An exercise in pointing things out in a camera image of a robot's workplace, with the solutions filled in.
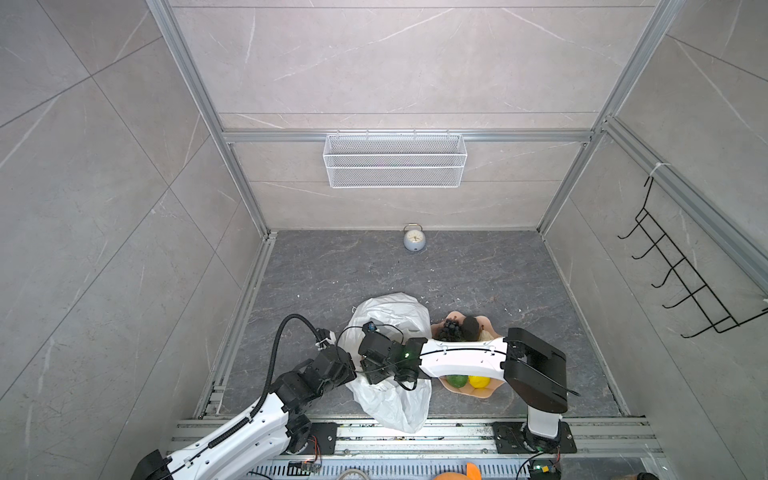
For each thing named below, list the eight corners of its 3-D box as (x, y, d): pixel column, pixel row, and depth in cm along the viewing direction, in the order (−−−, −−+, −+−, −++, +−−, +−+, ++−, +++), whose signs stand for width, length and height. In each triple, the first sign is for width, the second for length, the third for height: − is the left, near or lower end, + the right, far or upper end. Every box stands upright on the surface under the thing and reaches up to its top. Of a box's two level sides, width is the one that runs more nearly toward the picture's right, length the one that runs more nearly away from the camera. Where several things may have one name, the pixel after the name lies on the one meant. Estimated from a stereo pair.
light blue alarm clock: (403, 252, 115) (404, 246, 112) (402, 228, 123) (403, 222, 120) (425, 252, 115) (426, 246, 112) (423, 228, 123) (424, 222, 120)
